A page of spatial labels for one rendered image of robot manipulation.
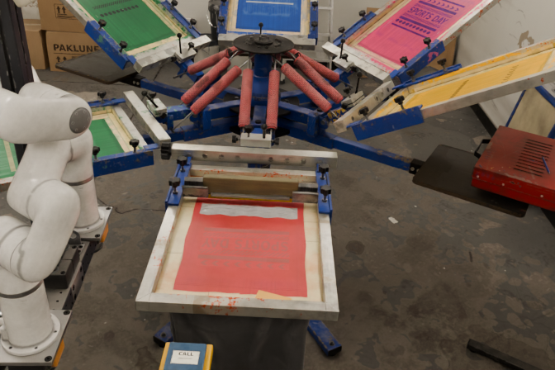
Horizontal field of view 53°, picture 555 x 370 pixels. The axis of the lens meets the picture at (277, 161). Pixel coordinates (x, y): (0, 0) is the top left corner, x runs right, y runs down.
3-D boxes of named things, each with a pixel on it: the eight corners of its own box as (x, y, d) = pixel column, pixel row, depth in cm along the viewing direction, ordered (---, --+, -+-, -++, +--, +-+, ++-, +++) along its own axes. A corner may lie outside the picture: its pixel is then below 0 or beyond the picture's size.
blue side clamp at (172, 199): (179, 217, 202) (178, 201, 199) (165, 216, 202) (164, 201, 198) (192, 175, 228) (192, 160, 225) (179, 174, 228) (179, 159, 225)
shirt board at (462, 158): (536, 187, 247) (541, 172, 243) (519, 232, 217) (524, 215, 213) (280, 111, 305) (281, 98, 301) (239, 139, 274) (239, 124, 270)
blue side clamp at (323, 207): (330, 225, 202) (332, 210, 199) (317, 225, 202) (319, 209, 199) (326, 182, 228) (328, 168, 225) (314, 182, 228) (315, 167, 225)
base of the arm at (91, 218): (44, 233, 159) (35, 187, 151) (58, 208, 170) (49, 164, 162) (99, 234, 160) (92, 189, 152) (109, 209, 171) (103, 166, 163)
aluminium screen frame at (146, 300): (338, 321, 160) (339, 311, 158) (135, 310, 159) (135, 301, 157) (324, 179, 228) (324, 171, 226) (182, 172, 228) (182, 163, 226)
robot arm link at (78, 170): (103, 174, 159) (97, 124, 151) (64, 193, 149) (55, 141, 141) (81, 163, 163) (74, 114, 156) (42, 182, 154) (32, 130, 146)
